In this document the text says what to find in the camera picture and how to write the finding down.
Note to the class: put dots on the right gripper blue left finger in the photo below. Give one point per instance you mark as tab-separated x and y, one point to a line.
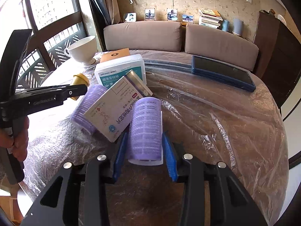
121	150

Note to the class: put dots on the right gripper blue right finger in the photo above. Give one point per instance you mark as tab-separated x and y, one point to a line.
170	156

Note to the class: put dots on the white purple medicine box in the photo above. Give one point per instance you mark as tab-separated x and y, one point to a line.
112	112

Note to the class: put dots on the white teal floss box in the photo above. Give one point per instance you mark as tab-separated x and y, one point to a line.
109	72

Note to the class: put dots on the orange brown small box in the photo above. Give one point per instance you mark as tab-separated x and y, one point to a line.
115	55

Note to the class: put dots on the person left hand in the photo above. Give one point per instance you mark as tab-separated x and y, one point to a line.
18	144

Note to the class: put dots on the clear plastic table cover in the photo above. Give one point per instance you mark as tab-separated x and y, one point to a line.
213	121

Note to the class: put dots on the yellow small object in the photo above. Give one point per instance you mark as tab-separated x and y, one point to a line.
80	79

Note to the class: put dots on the white footed teacup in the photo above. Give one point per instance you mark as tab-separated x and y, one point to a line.
83	51

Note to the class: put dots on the blue-edged black tablet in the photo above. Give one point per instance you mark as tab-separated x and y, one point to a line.
222	72

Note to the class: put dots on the left sofa back cushion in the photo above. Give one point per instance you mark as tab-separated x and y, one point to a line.
144	35

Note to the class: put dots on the sofa cushion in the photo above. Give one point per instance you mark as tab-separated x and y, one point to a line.
144	35
219	45

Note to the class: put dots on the right sofa back cushion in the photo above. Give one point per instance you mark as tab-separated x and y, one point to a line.
219	45

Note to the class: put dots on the teal cup on shelf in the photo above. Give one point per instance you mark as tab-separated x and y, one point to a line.
225	26

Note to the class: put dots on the stack of books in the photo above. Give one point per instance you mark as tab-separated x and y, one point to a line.
210	18

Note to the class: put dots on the beige curtain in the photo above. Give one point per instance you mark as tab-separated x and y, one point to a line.
109	10

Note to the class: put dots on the grey cylindrical speaker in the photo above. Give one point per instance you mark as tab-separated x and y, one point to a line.
237	27

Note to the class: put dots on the dark wooden cabinet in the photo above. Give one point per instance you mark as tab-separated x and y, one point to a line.
278	63

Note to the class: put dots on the photo frame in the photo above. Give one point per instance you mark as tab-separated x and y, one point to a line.
172	14
129	17
187	18
150	14

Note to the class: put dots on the photo frame far left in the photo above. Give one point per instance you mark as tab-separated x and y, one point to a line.
129	17

